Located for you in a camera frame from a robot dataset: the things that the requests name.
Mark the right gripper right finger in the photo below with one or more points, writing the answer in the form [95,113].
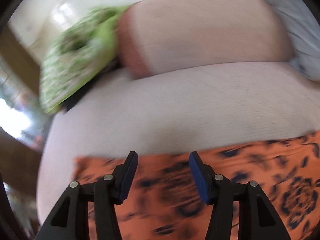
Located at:
[258,219]

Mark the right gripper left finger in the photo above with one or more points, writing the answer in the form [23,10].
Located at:
[68,218]

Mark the black folded cloth under pillow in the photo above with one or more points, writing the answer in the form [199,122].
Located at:
[70,102]

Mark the green white patterned pillow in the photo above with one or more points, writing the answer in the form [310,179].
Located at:
[77,55]

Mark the light blue pillow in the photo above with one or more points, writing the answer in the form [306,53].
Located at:
[303,30]

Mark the pink quilted bolster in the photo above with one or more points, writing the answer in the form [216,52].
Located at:
[160,36]

